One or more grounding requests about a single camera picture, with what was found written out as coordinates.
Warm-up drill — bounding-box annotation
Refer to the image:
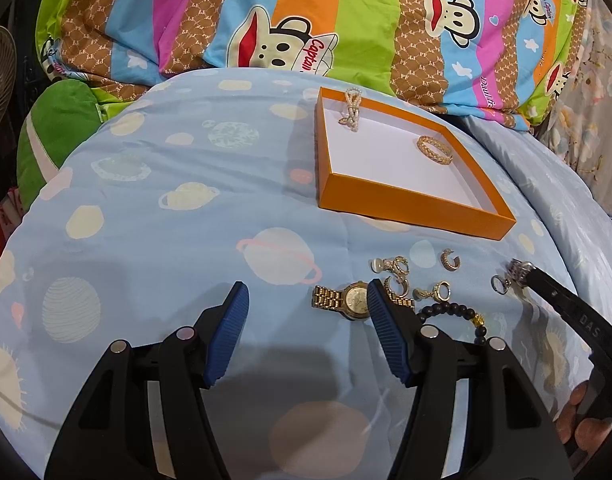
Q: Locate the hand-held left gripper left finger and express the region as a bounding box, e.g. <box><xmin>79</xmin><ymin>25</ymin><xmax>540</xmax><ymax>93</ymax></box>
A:
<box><xmin>43</xmin><ymin>281</ymin><xmax>250</xmax><ymax>480</ymax></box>

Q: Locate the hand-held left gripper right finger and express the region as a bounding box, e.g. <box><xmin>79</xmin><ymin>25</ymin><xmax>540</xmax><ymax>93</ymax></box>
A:
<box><xmin>367</xmin><ymin>279</ymin><xmax>575</xmax><ymax>480</ymax></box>

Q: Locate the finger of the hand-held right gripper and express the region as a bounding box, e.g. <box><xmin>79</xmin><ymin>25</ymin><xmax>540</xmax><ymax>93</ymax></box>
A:
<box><xmin>526</xmin><ymin>262</ymin><xmax>579</xmax><ymax>313</ymax></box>

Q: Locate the gold wristwatch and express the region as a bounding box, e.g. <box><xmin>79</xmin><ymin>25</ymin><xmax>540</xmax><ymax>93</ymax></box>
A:
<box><xmin>312</xmin><ymin>281</ymin><xmax>417</xmax><ymax>321</ymax></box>

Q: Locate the small gold ring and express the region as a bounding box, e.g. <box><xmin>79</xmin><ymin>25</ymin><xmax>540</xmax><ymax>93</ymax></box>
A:
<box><xmin>412</xmin><ymin>280</ymin><xmax>452</xmax><ymax>303</ymax></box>

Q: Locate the gold pearl hoop earring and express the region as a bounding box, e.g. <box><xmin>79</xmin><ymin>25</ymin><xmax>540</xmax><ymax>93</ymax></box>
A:
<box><xmin>368</xmin><ymin>255</ymin><xmax>411</xmax><ymax>278</ymax></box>

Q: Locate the black bead bracelet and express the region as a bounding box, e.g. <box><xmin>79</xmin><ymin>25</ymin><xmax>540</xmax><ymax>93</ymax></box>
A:
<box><xmin>415</xmin><ymin>301</ymin><xmax>489</xmax><ymax>345</ymax></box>

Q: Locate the orange shallow box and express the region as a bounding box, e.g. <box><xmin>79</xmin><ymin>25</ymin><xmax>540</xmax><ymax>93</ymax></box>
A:
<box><xmin>313</xmin><ymin>86</ymin><xmax>517</xmax><ymax>242</ymax></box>

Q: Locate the person's right hand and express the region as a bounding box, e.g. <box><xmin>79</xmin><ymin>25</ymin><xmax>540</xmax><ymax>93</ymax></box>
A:
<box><xmin>556</xmin><ymin>380</ymin><xmax>612</xmax><ymax>461</ymax></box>

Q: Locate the blue planet print blanket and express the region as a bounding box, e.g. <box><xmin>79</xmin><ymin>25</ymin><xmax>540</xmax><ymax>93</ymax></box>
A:
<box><xmin>0</xmin><ymin>67</ymin><xmax>612</xmax><ymax>480</ymax></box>

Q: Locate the pale blue leaf print quilt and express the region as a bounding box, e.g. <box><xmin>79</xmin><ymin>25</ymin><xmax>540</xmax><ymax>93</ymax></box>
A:
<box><xmin>466</xmin><ymin>115</ymin><xmax>612</xmax><ymax>311</ymax></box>

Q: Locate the floral cloth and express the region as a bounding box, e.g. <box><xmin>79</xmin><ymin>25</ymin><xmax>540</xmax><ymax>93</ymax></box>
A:
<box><xmin>541</xmin><ymin>0</ymin><xmax>612</xmax><ymax>196</ymax></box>

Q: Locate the green plush pillow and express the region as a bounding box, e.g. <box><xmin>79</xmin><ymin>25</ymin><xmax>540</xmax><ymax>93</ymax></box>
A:
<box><xmin>16</xmin><ymin>80</ymin><xmax>102</xmax><ymax>211</ymax></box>

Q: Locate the colourful monkey print blanket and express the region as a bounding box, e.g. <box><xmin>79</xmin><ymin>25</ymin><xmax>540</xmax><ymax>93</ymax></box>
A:
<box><xmin>38</xmin><ymin>0</ymin><xmax>594</xmax><ymax>133</ymax></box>

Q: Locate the gold chain bangle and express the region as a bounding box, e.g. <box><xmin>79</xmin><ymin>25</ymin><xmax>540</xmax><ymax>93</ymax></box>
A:
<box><xmin>417</xmin><ymin>135</ymin><xmax>454</xmax><ymax>165</ymax></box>

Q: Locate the pearl bracelet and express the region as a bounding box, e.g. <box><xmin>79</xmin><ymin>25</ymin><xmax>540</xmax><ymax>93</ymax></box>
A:
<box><xmin>337</xmin><ymin>87</ymin><xmax>363</xmax><ymax>133</ymax></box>

